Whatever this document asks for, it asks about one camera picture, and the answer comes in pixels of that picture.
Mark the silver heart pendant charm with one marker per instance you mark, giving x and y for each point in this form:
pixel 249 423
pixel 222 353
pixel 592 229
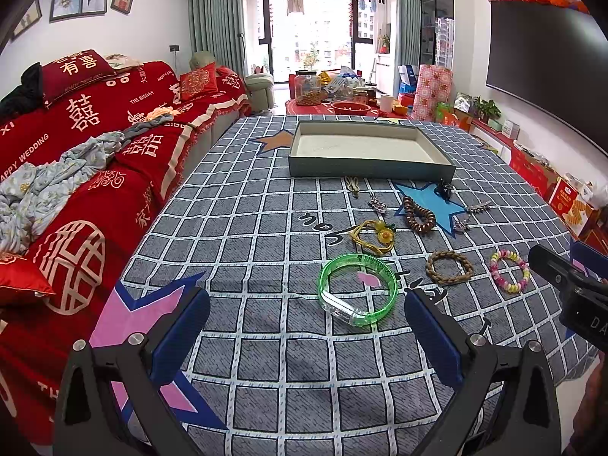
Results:
pixel 376 205

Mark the red embroidered cushion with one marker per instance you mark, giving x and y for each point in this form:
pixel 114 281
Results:
pixel 198 82

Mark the gold bow hair clip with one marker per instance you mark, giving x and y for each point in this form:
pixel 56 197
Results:
pixel 352 185

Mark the silver star hair clip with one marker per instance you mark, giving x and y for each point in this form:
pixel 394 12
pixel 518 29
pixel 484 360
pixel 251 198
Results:
pixel 477 208

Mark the red plastic colander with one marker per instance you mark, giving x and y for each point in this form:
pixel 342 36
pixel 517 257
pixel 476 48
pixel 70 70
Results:
pixel 350 108

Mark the round red table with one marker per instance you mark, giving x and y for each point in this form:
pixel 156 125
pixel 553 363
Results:
pixel 325 109

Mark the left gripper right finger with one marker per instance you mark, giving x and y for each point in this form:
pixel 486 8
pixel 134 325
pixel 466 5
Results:
pixel 503 402

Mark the small silver butterfly clip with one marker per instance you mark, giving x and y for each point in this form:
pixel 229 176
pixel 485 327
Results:
pixel 461 224

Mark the beige armchair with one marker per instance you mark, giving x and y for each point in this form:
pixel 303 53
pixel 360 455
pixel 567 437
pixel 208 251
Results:
pixel 258 86

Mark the large black television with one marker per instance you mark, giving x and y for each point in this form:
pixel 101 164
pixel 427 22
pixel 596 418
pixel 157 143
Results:
pixel 554 59

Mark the shallow green tray box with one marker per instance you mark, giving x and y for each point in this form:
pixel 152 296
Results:
pixel 337 148

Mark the red wedding sofa cover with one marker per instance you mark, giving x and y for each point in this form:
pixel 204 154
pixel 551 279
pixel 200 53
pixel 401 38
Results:
pixel 53 294

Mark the grey floral blanket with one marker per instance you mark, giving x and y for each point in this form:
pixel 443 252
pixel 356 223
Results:
pixel 34 195

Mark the grey checked table cloth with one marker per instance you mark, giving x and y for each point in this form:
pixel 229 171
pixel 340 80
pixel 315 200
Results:
pixel 307 349

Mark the clear snack jar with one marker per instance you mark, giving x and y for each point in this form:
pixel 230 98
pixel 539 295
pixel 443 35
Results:
pixel 308 91

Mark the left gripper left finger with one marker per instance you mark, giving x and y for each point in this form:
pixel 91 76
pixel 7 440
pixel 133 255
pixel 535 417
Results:
pixel 110 400

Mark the black claw hair clip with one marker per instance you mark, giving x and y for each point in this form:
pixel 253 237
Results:
pixel 444 189

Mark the green translucent bangle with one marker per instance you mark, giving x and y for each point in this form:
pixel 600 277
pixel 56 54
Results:
pixel 357 289

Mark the white mug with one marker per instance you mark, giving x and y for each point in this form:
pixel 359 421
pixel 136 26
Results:
pixel 386 103

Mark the potted green plant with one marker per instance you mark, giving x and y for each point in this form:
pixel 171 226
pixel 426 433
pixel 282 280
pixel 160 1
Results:
pixel 486 109

